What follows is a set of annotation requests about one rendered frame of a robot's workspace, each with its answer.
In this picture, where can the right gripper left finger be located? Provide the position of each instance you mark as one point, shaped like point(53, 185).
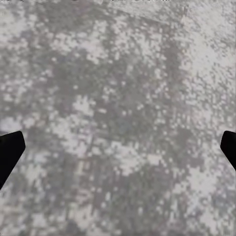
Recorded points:
point(12, 146)

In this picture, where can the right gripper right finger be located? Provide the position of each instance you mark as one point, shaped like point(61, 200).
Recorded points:
point(228, 146)

